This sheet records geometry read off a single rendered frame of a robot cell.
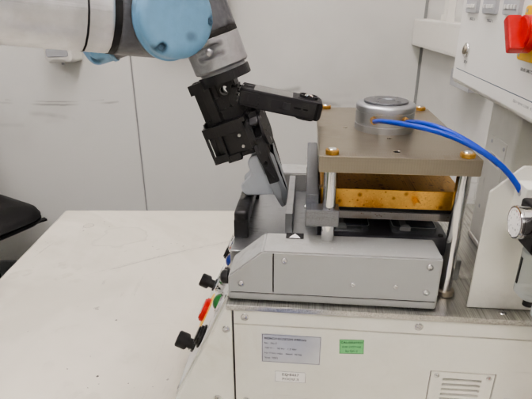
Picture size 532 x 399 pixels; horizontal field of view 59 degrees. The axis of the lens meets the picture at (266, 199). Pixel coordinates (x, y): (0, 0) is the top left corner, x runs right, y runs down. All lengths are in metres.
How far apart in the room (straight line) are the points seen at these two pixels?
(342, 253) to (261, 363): 0.19
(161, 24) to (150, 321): 0.57
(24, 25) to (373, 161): 0.36
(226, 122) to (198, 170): 1.52
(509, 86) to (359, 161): 0.20
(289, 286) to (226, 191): 1.62
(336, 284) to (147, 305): 0.45
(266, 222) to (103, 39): 0.36
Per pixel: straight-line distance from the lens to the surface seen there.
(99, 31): 0.46
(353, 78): 2.06
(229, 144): 0.65
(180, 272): 1.00
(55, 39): 0.46
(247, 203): 0.66
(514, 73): 0.62
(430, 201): 0.60
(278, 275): 0.57
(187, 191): 2.19
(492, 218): 0.58
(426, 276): 0.58
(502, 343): 0.65
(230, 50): 0.63
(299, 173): 0.81
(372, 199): 0.59
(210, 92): 0.65
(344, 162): 0.54
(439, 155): 0.57
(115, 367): 0.80
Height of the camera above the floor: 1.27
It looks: 23 degrees down
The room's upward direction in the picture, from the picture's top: straight up
